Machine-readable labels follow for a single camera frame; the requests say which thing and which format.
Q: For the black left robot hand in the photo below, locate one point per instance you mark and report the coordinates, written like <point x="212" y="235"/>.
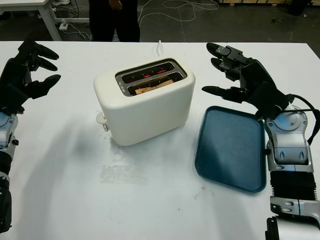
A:
<point x="15" y="72"/>

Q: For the person's bare hand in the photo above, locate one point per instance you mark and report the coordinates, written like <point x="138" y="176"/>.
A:
<point x="116" y="4"/>

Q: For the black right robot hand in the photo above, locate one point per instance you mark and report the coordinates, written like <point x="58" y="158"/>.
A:
<point x="255" y="75"/>

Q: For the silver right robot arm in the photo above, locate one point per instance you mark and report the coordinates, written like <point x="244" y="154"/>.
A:
<point x="290" y="145"/>

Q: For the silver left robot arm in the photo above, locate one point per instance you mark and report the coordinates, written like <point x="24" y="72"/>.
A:
<point x="6" y="135"/>

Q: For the person in black trousers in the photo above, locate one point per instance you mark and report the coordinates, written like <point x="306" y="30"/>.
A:
<point x="112" y="25"/>

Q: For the brown toast slice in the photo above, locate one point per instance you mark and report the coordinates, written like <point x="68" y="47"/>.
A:
<point x="152" y="87"/>

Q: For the cream white two-slot toaster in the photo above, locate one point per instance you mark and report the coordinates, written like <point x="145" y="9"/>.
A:
<point x="145" y="112"/>

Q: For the white power strip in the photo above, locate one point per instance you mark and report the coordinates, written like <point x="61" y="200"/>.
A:
<point x="64" y="26"/>

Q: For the dark blue plastic tray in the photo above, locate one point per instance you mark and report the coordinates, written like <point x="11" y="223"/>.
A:
<point x="230" y="150"/>

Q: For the dark bulky floor object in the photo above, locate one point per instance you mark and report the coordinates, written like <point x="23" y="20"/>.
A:
<point x="298" y="6"/>

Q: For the white metal-frame desk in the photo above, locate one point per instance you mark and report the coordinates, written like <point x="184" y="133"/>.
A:
<point x="47" y="22"/>

